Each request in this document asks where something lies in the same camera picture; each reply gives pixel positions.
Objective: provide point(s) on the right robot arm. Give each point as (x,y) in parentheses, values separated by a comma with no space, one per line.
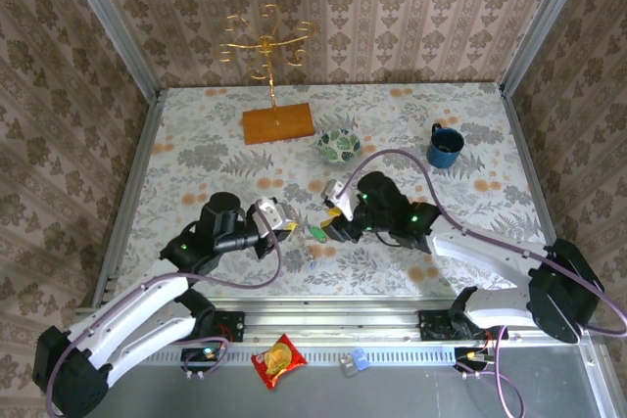
(490,249)

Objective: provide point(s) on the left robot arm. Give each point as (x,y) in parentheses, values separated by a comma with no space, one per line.
(132,310)

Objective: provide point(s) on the grey plastic key tag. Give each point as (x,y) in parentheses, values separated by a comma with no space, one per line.
(349,368)

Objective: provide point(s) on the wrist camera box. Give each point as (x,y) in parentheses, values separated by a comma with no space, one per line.
(339,198)
(273,212)

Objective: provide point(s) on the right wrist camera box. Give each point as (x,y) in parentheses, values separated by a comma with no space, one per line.
(339,198)

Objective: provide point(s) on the floral table cover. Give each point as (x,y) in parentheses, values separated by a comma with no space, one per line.
(206,114)

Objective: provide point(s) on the grey metal panel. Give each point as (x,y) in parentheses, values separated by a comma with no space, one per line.
(416,398)

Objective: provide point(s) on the aluminium front rail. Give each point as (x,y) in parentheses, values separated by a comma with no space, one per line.
(343,320)

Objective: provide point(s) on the aluminium frame post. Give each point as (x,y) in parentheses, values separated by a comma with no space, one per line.
(111,21)
(544,21)

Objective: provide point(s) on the metal keyring with small rings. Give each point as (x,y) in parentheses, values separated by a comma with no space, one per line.
(307,251)

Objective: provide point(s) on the red snack packet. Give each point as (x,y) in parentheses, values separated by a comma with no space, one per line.
(279,359)

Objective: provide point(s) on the aluminium side rail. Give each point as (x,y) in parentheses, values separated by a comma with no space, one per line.
(128,193)
(529,168)

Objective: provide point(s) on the blue plastic key tag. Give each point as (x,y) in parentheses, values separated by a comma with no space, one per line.
(361,359)

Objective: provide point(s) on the green leaf pattern bowl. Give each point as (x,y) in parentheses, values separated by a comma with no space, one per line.
(338,146)

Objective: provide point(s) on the dark blue mug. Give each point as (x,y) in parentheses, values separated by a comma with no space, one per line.
(443,156)

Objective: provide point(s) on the key with green tag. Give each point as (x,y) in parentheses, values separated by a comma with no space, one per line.
(318,234)

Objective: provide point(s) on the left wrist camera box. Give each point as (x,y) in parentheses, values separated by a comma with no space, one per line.
(273,212)

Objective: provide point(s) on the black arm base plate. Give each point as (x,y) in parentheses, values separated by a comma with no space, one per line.
(430,326)
(232,327)

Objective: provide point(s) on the small black controller board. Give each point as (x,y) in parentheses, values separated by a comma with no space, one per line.
(196,354)
(465,355)

